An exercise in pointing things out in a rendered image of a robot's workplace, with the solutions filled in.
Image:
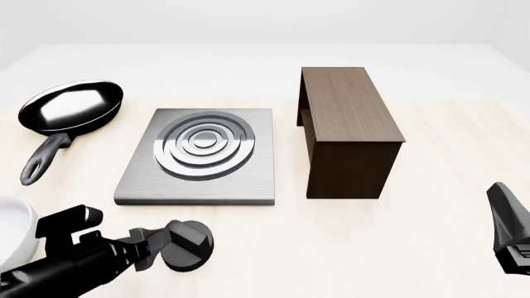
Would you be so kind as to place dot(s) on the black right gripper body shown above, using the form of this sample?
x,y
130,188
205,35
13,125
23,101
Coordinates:
x,y
515,260

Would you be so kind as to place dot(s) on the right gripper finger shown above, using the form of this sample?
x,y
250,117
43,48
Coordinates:
x,y
507,214

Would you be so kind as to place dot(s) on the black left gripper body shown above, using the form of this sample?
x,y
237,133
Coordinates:
x,y
130,248

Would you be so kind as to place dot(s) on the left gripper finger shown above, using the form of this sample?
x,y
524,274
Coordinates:
x,y
154,257
156,236

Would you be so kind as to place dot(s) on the round black stove knob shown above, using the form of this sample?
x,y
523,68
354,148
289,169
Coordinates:
x,y
191,245

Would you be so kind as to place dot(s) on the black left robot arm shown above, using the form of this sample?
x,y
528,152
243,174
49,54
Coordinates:
x,y
49,274

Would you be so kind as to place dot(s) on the flat grey stove plate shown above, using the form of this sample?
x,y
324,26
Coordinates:
x,y
248,174

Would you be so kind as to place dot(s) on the white bowl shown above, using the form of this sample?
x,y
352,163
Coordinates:
x,y
15,223

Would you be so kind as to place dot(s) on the black frying pan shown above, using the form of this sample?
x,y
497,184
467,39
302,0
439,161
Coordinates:
x,y
70,105

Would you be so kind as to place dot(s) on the dark brown wooden cabinet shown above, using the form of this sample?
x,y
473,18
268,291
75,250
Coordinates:
x,y
352,108

